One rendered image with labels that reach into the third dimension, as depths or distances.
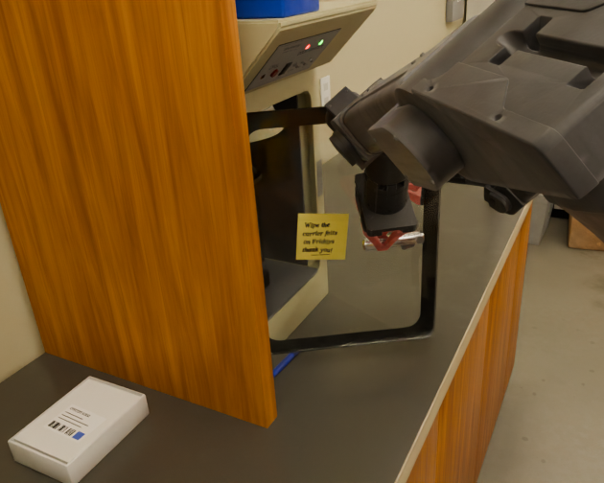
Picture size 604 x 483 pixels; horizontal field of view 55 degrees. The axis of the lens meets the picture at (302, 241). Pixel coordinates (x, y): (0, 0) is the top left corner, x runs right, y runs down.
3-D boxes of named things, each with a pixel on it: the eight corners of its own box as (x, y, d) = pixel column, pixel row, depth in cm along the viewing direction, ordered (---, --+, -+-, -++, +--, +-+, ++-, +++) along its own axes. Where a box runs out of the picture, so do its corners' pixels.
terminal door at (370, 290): (252, 354, 97) (224, 114, 80) (432, 334, 99) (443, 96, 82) (252, 356, 96) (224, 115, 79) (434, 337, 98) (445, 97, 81)
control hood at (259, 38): (209, 102, 78) (199, 22, 74) (317, 62, 104) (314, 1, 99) (284, 105, 73) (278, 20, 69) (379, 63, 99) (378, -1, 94)
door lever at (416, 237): (358, 241, 89) (356, 225, 88) (419, 232, 89) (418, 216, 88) (364, 256, 84) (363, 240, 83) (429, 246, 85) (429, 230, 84)
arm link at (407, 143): (459, 209, 26) (653, 41, 25) (376, 110, 25) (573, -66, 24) (347, 171, 68) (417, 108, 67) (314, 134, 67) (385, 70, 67)
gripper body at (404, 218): (367, 240, 75) (369, 201, 70) (354, 183, 82) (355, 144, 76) (416, 233, 76) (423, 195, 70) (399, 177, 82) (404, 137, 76)
